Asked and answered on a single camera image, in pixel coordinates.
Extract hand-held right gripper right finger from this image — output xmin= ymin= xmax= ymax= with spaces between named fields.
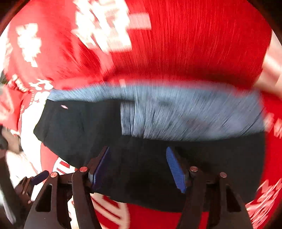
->
xmin=166 ymin=147 xmax=254 ymax=229

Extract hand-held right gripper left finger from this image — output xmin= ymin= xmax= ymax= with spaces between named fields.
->
xmin=24 ymin=146 xmax=111 ymax=229

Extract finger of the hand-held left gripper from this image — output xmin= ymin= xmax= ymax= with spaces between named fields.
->
xmin=14 ymin=170 xmax=50 ymax=204

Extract black pants with blue trim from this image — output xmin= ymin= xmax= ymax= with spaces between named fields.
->
xmin=33 ymin=85 xmax=267 ymax=213

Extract red printed blanket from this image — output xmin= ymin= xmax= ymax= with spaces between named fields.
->
xmin=0 ymin=0 xmax=282 ymax=229

